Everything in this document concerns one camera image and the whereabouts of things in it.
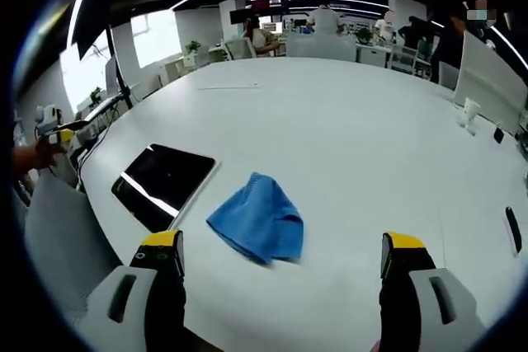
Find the black pen-like object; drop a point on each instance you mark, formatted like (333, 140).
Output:
(513, 228)

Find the white computer monitor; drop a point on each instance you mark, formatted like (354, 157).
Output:
(491, 80)

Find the black tablet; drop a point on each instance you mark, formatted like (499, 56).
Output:
(165, 181)

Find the white desk partition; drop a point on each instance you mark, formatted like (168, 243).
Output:
(321, 47)

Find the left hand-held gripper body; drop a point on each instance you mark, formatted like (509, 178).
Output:
(48, 115)

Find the small black device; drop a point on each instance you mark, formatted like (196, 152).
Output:
(498, 135)

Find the black light stand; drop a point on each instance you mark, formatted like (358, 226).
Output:
(119, 71)

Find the white storage cabinet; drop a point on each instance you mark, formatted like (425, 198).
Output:
(373, 55)

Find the green potted plant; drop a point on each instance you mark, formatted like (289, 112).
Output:
(96, 95)
(192, 47)

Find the white cup on table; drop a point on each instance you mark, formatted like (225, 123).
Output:
(469, 115)

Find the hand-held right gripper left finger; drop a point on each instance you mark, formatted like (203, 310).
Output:
(136, 286)

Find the blue cleaning cloth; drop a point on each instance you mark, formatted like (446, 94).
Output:
(264, 224)

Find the person's left hand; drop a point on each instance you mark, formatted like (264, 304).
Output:
(44, 155)

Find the white office chair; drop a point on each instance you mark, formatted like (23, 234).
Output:
(238, 48)

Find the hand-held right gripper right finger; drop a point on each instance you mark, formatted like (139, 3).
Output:
(429, 294)

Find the grey mesh office chair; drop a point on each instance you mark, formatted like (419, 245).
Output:
(62, 236)

